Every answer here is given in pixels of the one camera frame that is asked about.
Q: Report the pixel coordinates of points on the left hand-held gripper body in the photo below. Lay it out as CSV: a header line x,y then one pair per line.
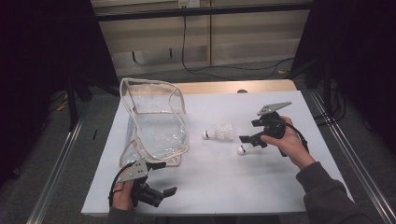
x,y
134,171

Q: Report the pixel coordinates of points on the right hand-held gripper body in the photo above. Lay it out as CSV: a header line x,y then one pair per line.
x,y
272,126

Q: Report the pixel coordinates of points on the clear plastic bag beige trim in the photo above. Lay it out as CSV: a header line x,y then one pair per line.
x,y
155,133

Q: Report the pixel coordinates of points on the person's right hand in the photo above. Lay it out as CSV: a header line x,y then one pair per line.
x,y
292,143

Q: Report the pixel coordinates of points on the person's left hand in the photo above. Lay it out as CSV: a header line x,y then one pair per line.
x,y
123,196

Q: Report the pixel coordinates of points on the white table sheet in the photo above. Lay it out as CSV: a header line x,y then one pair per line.
x,y
218,186

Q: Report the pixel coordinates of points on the small black floor object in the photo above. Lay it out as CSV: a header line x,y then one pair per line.
x,y
95,134

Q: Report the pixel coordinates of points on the wooden table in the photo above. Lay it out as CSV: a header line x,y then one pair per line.
x,y
218,86

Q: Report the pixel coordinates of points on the black metal stand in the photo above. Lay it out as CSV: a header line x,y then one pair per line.
x,y
327,90
72,105

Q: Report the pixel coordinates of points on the dark curtain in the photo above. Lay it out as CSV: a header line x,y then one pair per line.
x,y
37,62
364,62

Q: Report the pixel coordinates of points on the black horizontal bar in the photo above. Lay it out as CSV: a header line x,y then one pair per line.
x,y
218,11

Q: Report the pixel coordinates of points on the metal floor rail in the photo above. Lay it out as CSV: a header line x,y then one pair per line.
x,y
358,168
56,174

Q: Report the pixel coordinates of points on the white wall socket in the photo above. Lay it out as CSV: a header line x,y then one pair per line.
x,y
188,3

